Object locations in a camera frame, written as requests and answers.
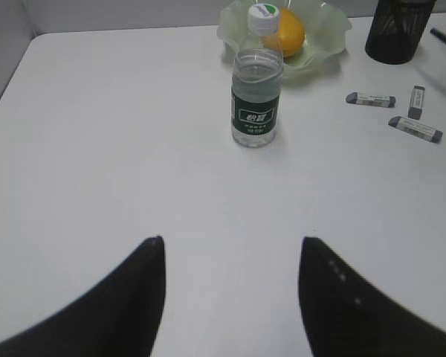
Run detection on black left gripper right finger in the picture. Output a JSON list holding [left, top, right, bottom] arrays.
[[298, 237, 446, 356]]

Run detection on yellow mango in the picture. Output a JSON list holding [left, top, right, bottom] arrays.
[[262, 7, 306, 58]]

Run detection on clear water bottle green label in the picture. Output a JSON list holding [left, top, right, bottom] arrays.
[[231, 3, 283, 148]]

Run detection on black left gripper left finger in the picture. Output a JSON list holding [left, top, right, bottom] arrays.
[[0, 236, 167, 356]]

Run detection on grey white eraser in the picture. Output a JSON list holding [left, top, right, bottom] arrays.
[[346, 92, 396, 108], [388, 116, 443, 144], [407, 86, 425, 120]]

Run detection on black mesh pen holder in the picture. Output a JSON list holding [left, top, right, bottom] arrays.
[[365, 0, 435, 65]]

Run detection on pale green wavy glass plate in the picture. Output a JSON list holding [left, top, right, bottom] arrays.
[[217, 1, 352, 90]]

